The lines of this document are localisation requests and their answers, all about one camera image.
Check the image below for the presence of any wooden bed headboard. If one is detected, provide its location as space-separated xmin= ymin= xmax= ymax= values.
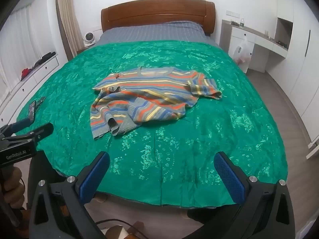
xmin=101 ymin=0 xmax=216 ymax=39

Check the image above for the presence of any phone on small stand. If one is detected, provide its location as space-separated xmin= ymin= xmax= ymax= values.
xmin=28 ymin=96 xmax=47 ymax=123

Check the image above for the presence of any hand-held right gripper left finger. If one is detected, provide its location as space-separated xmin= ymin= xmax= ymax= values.
xmin=29 ymin=151 xmax=110 ymax=239

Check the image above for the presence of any white plastic bag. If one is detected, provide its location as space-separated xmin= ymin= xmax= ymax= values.
xmin=233 ymin=35 xmax=252 ymax=65

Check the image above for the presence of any black cable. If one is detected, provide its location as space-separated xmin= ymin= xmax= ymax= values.
xmin=95 ymin=218 xmax=150 ymax=239

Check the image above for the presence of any grey checked bedsheet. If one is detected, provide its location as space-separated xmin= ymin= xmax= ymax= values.
xmin=96 ymin=21 xmax=220 ymax=48

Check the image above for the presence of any white wardrobe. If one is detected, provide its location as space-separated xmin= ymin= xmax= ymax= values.
xmin=275 ymin=0 xmax=319 ymax=155

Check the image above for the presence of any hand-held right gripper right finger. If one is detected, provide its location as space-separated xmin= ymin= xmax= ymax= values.
xmin=214 ymin=151 xmax=296 ymax=239

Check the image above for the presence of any person's left hand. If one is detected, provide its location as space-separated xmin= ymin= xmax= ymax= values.
xmin=0 ymin=166 xmax=24 ymax=211

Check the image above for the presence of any striped knit sweater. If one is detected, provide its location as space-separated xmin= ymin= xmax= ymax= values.
xmin=90 ymin=66 xmax=223 ymax=140

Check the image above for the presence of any white desk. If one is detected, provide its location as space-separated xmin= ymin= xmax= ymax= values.
xmin=221 ymin=19 xmax=290 ymax=74

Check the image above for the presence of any green floral blanket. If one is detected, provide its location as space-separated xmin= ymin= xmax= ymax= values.
xmin=16 ymin=40 xmax=288 ymax=208

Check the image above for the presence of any beige curtain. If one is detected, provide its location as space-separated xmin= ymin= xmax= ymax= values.
xmin=57 ymin=0 xmax=85 ymax=61

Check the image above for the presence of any small white fan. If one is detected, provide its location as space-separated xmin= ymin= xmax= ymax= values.
xmin=83 ymin=32 xmax=95 ymax=46

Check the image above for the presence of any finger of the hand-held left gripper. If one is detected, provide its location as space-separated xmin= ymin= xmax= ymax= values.
xmin=0 ymin=123 xmax=54 ymax=145
xmin=0 ymin=118 xmax=34 ymax=136

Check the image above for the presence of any dark clothes pile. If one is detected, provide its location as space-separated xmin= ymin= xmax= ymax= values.
xmin=33 ymin=51 xmax=56 ymax=68

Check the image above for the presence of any white sheer curtain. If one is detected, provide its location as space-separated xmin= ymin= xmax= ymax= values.
xmin=0 ymin=5 xmax=61 ymax=100

